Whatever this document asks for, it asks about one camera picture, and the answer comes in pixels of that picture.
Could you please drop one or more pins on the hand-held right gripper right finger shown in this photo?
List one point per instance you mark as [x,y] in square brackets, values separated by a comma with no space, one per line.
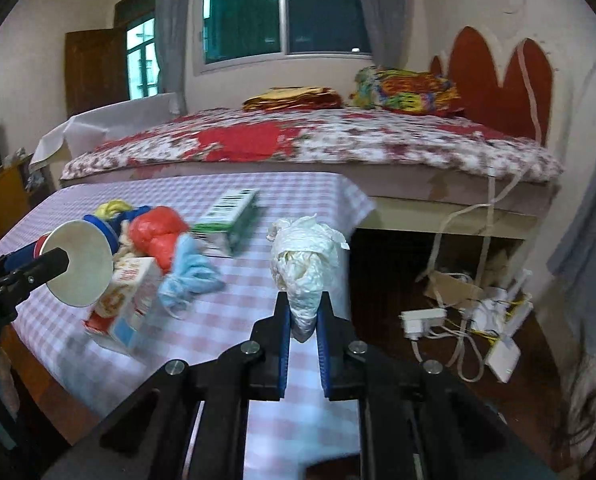
[324,355]

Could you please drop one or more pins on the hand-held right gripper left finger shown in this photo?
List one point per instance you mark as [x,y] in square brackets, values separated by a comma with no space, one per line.
[284,355]

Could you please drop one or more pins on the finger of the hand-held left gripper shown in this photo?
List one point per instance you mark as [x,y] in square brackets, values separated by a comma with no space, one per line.
[37,266]

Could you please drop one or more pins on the white paper cup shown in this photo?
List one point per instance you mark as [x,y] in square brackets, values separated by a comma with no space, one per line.
[80,265]

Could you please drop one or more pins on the white plastic bag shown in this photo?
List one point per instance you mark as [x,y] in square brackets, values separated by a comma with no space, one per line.
[303,270]

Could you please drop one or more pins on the beige cloth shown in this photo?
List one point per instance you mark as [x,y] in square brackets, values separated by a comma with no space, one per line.
[126,245]

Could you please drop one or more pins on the yellow towel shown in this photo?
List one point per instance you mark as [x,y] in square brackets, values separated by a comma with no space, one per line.
[112,209]

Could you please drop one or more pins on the pink checkered tablecloth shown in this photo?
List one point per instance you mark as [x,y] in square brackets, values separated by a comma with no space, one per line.
[227,320]

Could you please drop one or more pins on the wooden cabinet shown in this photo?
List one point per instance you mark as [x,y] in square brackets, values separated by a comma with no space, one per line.
[2,200]

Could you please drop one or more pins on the white power strip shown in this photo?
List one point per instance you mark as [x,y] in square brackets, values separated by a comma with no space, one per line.
[423,322]

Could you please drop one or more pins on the red plastic bag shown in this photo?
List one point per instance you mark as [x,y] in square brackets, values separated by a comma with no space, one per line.
[157,232]

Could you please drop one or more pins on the light blue cloth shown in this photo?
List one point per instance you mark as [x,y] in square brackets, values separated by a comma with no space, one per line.
[187,275]

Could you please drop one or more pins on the cardboard piece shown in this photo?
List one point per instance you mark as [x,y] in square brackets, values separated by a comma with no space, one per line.
[453,285]

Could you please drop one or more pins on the green white carton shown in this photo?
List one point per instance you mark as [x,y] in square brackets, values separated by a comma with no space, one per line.
[227,217]

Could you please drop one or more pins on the white cloth cover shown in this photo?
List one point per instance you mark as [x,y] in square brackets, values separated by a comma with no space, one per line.
[102,122]

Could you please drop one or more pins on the bed with floral cover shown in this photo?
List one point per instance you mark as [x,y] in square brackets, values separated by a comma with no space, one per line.
[403,195]

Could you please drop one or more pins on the white router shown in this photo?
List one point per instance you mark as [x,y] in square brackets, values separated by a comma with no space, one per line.
[503,357]

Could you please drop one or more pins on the wooden door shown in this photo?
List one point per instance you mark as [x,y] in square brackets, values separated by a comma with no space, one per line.
[95,72]

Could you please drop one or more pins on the bed with floral sheet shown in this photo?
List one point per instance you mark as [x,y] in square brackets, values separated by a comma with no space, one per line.
[358,135]

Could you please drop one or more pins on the green framed window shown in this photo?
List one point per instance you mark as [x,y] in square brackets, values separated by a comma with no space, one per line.
[140,55]

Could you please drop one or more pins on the folded yellow red blanket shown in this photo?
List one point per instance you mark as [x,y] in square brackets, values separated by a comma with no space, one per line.
[293,99]

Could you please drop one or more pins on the grey window curtain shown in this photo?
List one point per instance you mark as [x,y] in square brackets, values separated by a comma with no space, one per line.
[172,35]
[385,10]

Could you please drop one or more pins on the colourful floral pillow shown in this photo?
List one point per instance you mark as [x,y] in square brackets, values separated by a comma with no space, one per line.
[408,90]

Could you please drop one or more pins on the blue grey hanging curtain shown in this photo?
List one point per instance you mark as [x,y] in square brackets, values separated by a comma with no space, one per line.
[588,245]

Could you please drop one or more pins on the red white headboard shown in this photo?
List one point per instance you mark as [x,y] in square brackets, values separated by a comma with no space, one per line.
[483,70]

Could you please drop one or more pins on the large window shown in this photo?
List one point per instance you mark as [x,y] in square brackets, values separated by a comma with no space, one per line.
[288,10]

